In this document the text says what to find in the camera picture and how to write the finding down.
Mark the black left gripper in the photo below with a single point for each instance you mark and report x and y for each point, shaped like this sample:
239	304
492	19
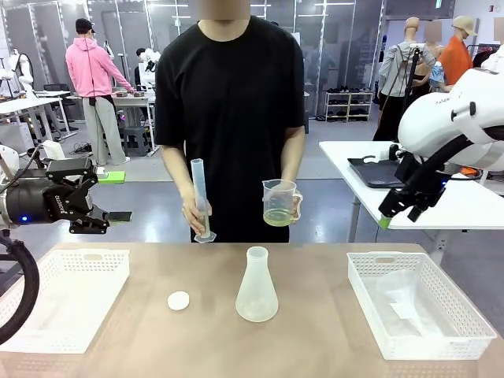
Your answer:
35	202

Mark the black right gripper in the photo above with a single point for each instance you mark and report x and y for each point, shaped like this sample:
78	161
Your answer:
431	189

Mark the translucent plastic funnel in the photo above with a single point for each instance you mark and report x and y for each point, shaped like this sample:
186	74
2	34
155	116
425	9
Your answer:
401	287

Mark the translucent plastic graduated cylinder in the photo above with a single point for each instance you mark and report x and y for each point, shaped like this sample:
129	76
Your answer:
199	183

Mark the clear plastic measuring beaker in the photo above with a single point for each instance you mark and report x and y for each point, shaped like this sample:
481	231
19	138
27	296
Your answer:
277	201

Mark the round white flask stopper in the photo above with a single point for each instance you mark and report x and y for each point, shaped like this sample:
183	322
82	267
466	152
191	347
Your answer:
178	301

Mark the translucent plastic conical flask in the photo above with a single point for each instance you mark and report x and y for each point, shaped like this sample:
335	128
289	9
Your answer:
256	295

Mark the person's left forearm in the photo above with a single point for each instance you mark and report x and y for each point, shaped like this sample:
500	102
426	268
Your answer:
293	157

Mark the person's right forearm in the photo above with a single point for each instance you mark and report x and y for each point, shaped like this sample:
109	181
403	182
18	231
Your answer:
179	173

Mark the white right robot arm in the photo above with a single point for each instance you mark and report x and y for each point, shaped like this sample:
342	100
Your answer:
437	114

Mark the person's left hand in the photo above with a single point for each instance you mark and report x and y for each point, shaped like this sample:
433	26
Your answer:
299	204

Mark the person's right hand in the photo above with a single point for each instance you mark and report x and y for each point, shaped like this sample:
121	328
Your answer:
191	212

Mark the black plastic tray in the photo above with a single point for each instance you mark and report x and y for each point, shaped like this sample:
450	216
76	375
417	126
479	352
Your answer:
374	173

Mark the grey step stool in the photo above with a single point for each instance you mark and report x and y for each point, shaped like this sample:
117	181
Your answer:
136	138

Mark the white perforated plastic basket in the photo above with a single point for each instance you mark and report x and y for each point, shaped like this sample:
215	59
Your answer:
63	307
366	283

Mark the white workbench with boxes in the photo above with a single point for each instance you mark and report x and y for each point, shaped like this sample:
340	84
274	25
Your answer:
130	99

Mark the white office desk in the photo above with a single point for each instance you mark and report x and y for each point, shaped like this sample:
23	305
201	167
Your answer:
27	103

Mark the white shoe rack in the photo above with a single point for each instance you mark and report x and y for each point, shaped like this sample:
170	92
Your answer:
348	104

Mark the person in pink hoodie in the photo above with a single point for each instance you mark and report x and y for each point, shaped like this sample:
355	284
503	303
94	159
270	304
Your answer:
86	67

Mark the mannequin in grey jacket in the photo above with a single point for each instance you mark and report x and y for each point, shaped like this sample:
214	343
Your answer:
393	71

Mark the figure in blue floral dress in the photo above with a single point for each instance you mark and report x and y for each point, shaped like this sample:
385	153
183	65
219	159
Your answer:
435	73

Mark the white humanoid robot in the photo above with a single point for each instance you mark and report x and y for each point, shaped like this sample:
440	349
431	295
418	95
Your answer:
21	67

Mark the mannequin in orange with cap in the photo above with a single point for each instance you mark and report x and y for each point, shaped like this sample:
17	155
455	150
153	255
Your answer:
454	59

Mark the person in black T-shirt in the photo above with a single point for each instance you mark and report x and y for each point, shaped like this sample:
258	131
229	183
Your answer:
228	98

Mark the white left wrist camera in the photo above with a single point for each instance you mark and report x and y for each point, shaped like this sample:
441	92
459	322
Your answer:
53	149

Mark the black camera tripod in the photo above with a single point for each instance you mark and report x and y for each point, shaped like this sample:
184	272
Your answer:
409	75

